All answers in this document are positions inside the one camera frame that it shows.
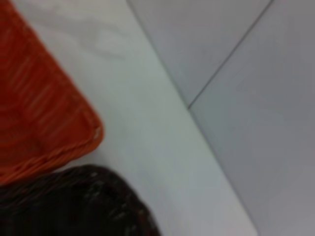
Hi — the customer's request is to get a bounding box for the dark brown woven basket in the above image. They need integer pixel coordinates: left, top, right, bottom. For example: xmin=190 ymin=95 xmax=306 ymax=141
xmin=0 ymin=165 xmax=162 ymax=236

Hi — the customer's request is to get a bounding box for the orange woven basket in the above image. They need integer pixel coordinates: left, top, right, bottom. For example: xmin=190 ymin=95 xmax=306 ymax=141
xmin=0 ymin=0 xmax=104 ymax=185

